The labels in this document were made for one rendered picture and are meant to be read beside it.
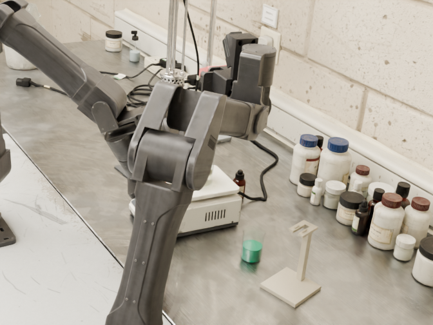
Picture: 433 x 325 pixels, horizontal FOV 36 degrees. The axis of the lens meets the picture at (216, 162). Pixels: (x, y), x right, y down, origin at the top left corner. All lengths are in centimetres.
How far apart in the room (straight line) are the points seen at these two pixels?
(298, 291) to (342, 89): 62
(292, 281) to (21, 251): 51
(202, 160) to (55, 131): 102
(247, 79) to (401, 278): 51
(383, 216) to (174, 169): 66
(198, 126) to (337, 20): 91
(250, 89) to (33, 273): 51
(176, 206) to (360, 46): 91
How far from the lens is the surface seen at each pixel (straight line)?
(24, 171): 160
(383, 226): 139
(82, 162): 164
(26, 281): 124
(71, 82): 118
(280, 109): 181
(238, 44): 113
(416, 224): 141
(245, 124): 101
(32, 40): 119
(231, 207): 137
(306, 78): 177
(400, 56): 154
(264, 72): 109
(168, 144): 82
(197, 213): 133
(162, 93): 85
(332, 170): 154
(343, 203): 145
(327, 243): 140
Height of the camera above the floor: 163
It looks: 26 degrees down
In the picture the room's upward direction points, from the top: 5 degrees clockwise
